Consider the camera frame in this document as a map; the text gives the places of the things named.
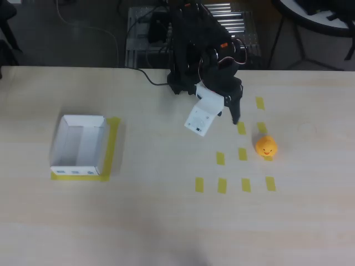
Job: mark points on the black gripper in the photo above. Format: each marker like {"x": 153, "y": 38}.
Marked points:
{"x": 234, "y": 97}

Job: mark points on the yellow rubber duck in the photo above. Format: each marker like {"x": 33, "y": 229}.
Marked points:
{"x": 266, "y": 145}

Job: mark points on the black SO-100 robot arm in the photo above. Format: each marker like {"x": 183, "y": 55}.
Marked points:
{"x": 194, "y": 41}

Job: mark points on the white open cardboard box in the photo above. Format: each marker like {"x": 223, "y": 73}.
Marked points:
{"x": 72, "y": 144}

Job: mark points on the short yellow tape mark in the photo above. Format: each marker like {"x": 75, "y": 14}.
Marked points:
{"x": 259, "y": 103}
{"x": 242, "y": 129}

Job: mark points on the metal roller rack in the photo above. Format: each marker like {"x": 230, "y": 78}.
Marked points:
{"x": 241, "y": 25}

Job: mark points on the long yellow tape strip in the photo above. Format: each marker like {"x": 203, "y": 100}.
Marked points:
{"x": 77, "y": 178}
{"x": 112, "y": 144}

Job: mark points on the round white table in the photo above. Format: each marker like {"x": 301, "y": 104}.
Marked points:
{"x": 319, "y": 23}

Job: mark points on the black items on round table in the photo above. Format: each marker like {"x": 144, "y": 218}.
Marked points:
{"x": 344, "y": 11}

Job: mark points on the black chair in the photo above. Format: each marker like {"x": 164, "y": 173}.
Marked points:
{"x": 7, "y": 11}

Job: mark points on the white gripper camera mount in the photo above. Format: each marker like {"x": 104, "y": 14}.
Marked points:
{"x": 202, "y": 116}

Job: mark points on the black table leg frame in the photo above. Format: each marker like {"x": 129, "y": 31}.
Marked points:
{"x": 301, "y": 44}

